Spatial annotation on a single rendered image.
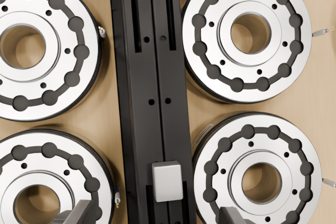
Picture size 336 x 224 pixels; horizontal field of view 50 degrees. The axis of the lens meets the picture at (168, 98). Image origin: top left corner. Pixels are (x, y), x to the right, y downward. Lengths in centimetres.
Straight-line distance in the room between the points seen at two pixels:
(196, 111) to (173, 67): 11
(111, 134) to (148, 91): 11
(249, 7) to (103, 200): 17
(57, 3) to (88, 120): 9
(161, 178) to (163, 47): 7
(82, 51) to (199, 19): 9
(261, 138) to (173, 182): 11
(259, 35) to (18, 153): 20
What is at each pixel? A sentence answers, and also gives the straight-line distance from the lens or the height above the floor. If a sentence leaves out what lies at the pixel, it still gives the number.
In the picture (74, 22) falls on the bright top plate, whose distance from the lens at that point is 27.
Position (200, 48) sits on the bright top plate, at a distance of 27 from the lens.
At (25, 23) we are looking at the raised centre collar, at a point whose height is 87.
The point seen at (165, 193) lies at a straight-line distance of 18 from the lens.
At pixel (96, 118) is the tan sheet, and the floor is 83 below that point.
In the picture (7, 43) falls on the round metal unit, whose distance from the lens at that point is 28.
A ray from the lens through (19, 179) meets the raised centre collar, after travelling 27.
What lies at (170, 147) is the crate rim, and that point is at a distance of 19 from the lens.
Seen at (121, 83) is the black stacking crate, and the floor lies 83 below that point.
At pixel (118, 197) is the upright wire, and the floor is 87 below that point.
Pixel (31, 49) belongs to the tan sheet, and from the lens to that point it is 30.
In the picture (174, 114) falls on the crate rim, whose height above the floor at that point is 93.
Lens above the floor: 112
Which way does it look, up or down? 83 degrees down
